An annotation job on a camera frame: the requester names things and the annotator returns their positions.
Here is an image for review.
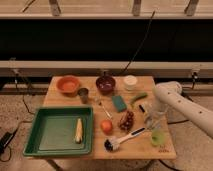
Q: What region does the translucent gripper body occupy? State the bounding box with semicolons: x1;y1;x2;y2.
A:
145;101;168;129

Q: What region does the grey towel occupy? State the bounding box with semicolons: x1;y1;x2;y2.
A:
144;114;159;130

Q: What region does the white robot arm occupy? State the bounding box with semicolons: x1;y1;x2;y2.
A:
147;81;213;139

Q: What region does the green plastic tray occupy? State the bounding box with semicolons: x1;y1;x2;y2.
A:
23;106;93;157

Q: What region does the light green cup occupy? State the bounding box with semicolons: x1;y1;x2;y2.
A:
151;129;166;146

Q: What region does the bunch of red grapes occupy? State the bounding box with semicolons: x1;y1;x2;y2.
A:
118;111;134;132

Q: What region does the green sponge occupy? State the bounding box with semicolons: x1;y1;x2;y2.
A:
112;95;127;112

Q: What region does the white cup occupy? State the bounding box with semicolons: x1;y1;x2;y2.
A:
124;75;137;91

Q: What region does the metal spoon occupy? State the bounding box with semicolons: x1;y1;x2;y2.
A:
97;101;112;119

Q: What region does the orange peach fruit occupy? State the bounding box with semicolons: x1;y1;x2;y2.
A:
101;120;113;134

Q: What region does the white dish brush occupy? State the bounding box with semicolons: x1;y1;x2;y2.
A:
104;127;145;152

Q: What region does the dark red bowl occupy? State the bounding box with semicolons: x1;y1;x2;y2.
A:
96;76;116;95

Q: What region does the small metal cup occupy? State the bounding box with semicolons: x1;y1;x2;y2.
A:
78;88;89;104

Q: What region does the yellow corn cob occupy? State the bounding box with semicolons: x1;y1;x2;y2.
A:
75;118;83;143

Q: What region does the orange bowl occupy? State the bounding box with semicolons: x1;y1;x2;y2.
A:
56;75;80;96

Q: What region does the black cable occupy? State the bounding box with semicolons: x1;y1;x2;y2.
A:
120;10;157;76

